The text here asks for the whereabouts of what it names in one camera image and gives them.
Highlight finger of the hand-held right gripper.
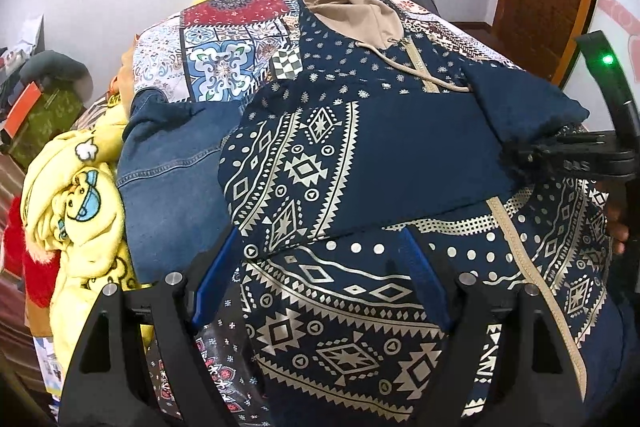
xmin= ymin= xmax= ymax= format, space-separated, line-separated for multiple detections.
xmin=502 ymin=129 xmax=566 ymax=180

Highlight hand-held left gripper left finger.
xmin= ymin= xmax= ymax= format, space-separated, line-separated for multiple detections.
xmin=57 ymin=227 xmax=242 ymax=427

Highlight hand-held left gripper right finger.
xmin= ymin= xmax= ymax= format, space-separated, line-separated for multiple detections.
xmin=400 ymin=231 xmax=586 ymax=427

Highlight navy patterned hoodie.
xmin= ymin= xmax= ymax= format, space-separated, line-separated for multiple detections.
xmin=220 ymin=0 xmax=626 ymax=427

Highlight person's right hand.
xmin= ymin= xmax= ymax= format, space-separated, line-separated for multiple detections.
xmin=606 ymin=202 xmax=628 ymax=255

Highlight blue denim jacket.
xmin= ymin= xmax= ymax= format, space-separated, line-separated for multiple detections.
xmin=116 ymin=99 xmax=251 ymax=285

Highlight yellow cartoon blanket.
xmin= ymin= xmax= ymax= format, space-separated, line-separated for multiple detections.
xmin=22 ymin=94 xmax=156 ymax=383

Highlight red plush toy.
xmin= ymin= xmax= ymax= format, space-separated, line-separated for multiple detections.
xmin=5 ymin=194 xmax=62 ymax=308

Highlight patchwork printed bedspread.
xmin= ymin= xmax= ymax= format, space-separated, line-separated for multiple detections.
xmin=132 ymin=0 xmax=523 ymax=427

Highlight printed paper packets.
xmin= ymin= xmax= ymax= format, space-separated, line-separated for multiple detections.
xmin=35 ymin=334 xmax=66 ymax=400

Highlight orange cloth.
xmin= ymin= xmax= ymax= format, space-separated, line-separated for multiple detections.
xmin=111 ymin=34 xmax=140 ymax=108

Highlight orange box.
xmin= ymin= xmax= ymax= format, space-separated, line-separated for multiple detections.
xmin=5 ymin=82 xmax=46 ymax=132

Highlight grey neck pillow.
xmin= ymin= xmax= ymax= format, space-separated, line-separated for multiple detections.
xmin=20 ymin=51 xmax=93 ymax=100

